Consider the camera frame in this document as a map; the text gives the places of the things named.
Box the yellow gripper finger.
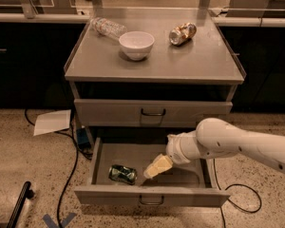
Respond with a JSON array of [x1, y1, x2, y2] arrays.
[[143, 154, 173, 179]]

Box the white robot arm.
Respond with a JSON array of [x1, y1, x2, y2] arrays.
[[143, 118, 285, 179]]

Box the clear plastic water bottle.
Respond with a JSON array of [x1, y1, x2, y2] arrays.
[[91, 17, 127, 41]]

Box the blue tape cross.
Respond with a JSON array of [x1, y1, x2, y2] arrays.
[[42, 212, 78, 228]]

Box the white paper sheet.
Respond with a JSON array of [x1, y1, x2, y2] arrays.
[[33, 109, 71, 136]]

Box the black floor cable left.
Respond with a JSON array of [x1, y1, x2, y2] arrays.
[[24, 108, 93, 228]]

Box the grey metal drawer cabinet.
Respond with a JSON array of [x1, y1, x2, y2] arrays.
[[65, 8, 245, 142]]

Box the dark background counter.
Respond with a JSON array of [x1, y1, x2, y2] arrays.
[[212, 8, 285, 114], [0, 21, 86, 109]]

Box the crushed green can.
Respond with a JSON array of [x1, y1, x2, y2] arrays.
[[108, 164, 137, 185]]

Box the dark background counter left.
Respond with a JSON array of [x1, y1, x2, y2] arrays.
[[0, 21, 86, 109]]

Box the black bar bottom left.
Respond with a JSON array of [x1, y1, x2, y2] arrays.
[[6, 181, 35, 228]]

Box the black floor cable right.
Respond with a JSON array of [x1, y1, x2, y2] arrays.
[[210, 157, 263, 228]]

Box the blue power adapter box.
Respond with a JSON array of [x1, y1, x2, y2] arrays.
[[76, 128, 90, 149]]

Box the black floor cable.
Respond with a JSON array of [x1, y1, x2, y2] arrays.
[[210, 157, 263, 228], [24, 108, 93, 228]]

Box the white ceramic bowl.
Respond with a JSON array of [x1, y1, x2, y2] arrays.
[[119, 31, 155, 61]]

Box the grey top drawer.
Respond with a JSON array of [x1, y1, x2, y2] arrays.
[[74, 99, 233, 128]]

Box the dark background counter right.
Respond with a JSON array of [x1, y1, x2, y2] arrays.
[[212, 8, 285, 114]]

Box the grey open middle drawer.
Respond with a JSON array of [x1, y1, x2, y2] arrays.
[[75, 138, 230, 207]]

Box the crushed gold can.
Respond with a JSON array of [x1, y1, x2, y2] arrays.
[[169, 23, 197, 46]]

